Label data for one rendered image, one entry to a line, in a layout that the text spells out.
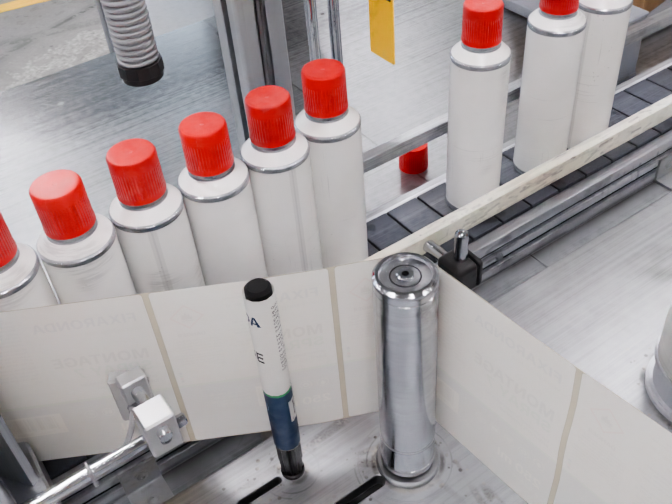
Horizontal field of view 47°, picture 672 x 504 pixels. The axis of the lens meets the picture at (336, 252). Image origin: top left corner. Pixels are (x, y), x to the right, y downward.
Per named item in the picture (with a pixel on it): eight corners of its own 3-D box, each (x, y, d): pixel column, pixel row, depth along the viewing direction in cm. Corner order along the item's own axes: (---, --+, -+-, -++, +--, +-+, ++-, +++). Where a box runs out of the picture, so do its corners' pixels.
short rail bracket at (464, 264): (455, 347, 70) (460, 248, 62) (433, 327, 72) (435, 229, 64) (482, 330, 71) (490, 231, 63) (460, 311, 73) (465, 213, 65)
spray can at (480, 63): (469, 223, 75) (481, 22, 61) (434, 197, 78) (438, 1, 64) (509, 201, 77) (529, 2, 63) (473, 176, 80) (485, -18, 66)
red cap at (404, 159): (393, 161, 91) (393, 138, 89) (419, 153, 92) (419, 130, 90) (406, 177, 89) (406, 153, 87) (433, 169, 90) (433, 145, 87)
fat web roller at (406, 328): (402, 501, 54) (398, 315, 41) (363, 455, 56) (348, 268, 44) (453, 466, 55) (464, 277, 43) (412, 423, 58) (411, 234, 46)
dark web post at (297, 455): (289, 485, 55) (251, 301, 42) (276, 468, 56) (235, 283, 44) (309, 472, 56) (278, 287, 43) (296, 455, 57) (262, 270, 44)
